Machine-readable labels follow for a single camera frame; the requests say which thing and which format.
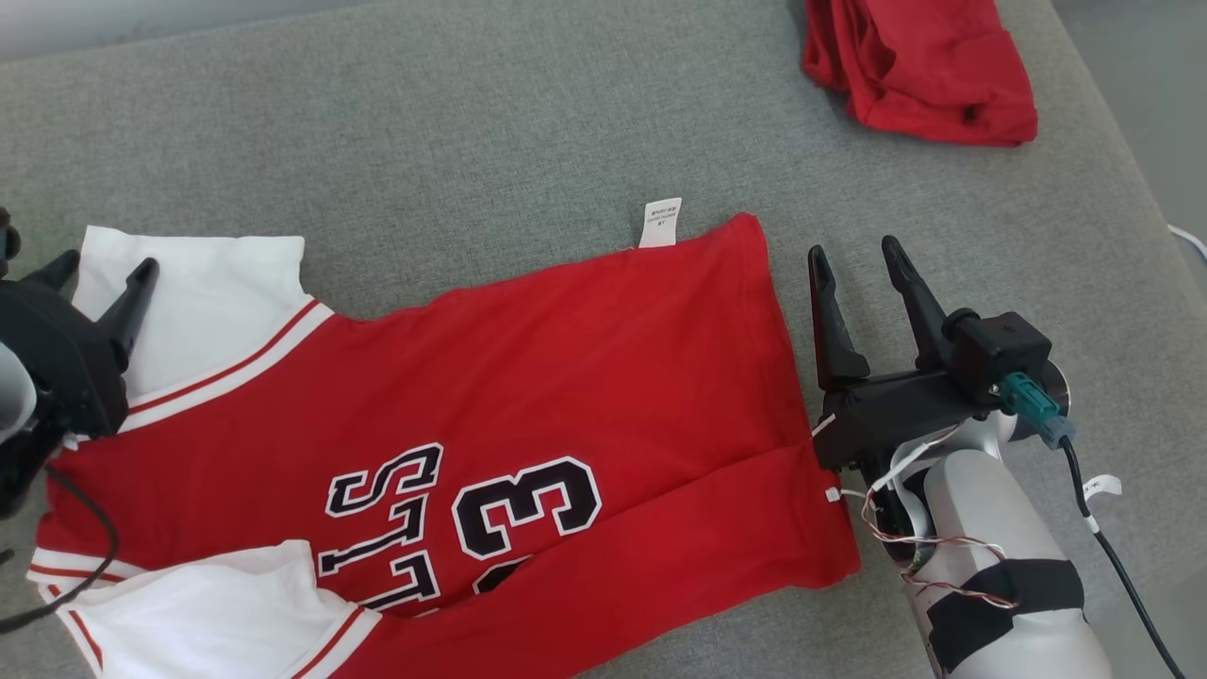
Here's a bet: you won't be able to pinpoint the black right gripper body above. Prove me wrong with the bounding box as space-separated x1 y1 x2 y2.
813 368 982 472

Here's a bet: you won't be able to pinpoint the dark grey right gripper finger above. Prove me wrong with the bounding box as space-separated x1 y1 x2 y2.
882 236 951 371
808 245 871 392

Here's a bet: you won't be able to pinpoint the red Bulls jersey shirt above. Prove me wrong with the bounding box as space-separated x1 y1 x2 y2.
26 198 861 679

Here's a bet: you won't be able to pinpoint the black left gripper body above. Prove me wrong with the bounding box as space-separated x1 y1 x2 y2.
0 283 128 518

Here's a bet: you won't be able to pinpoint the thin red white wires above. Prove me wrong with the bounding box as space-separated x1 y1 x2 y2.
837 422 1021 612

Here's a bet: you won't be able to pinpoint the red shorts with white trim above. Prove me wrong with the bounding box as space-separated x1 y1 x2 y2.
802 0 1038 147

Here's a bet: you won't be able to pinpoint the black cable with teal connector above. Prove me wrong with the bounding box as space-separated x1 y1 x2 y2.
998 371 1191 679
0 465 121 635

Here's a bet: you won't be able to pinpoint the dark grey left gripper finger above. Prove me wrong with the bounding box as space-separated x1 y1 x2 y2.
19 250 81 293
94 257 159 373

